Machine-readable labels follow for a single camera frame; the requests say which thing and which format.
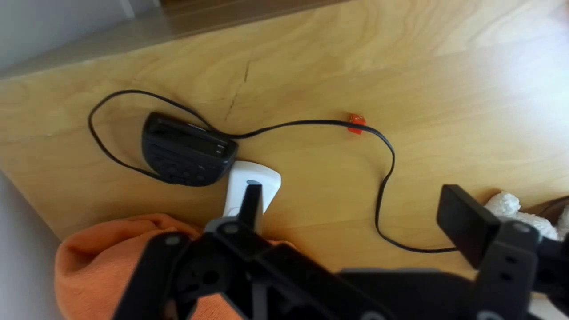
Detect orange blanket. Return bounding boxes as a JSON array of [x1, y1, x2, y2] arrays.
[[54, 214, 290, 320]]

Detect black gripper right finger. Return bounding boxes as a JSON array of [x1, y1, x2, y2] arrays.
[[438, 184, 569, 320]]

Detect small red dice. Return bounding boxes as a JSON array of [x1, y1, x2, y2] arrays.
[[346, 112, 369, 137]]

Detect white remote control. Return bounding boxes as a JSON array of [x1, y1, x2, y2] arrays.
[[221, 159, 285, 219]]

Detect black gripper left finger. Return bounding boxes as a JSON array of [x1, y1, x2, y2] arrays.
[[113, 182, 394, 320]]

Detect black power cable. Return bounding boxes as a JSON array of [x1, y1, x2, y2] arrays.
[[86, 89, 459, 256]]

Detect black alarm clock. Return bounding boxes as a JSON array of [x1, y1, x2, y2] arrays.
[[141, 111, 241, 189]]

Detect white plush toy animal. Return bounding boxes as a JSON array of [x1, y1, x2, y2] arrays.
[[484, 189, 569, 242]]

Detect light wooden chest of drawers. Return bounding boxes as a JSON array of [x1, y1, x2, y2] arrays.
[[0, 0, 569, 281]]

